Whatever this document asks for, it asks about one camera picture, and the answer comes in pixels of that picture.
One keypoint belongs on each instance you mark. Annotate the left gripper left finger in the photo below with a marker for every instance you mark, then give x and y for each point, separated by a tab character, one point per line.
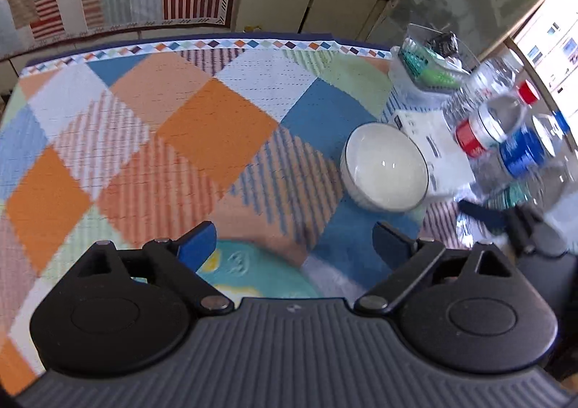
176	263

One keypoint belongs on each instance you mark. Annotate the colourful patchwork tablecloth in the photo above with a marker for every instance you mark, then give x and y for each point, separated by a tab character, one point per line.
147	140

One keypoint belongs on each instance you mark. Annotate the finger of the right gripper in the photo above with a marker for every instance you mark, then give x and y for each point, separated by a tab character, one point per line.
492	219

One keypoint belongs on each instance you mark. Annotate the white tissue pack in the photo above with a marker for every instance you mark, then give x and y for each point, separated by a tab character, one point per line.
448	167

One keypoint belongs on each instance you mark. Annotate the cream base cabinet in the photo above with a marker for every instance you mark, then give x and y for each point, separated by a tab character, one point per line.
348	19

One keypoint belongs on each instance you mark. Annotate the red label water bottle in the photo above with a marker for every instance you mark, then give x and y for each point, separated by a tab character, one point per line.
481	119

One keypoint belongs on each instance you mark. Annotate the blue fried egg plate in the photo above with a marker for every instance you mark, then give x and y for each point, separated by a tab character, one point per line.
238	270

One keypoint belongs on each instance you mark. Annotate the white bowl dark rim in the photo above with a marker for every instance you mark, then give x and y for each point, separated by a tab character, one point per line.
383	170

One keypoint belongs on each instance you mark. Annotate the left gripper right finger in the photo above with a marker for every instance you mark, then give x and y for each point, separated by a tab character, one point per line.
416	258

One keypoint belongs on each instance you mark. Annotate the green label water bottle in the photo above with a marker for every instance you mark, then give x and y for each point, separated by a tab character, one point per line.
551	190

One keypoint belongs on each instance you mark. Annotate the clear basket with items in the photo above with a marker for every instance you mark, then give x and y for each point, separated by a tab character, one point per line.
429	66

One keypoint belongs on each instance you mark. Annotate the blue label water bottle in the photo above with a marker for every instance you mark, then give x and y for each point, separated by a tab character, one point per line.
538	140

